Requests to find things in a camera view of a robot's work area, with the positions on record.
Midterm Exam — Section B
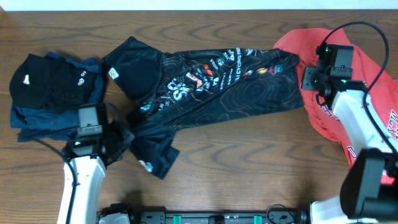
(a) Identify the black printed cycling jersey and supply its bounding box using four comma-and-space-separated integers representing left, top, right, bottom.
101, 37, 303, 179

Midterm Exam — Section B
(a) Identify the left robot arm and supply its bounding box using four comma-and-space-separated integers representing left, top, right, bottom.
57, 103, 134, 223

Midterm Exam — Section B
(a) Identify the folded navy blue shirt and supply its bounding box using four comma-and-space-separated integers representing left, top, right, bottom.
10, 52, 105, 142

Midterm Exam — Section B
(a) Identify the folded black shirt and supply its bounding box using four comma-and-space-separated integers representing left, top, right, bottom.
9, 54, 97, 110

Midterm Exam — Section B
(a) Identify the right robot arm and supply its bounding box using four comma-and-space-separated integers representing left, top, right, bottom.
302, 43, 397, 223

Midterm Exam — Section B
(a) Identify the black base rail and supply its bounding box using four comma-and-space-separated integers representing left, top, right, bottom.
96, 203, 310, 224

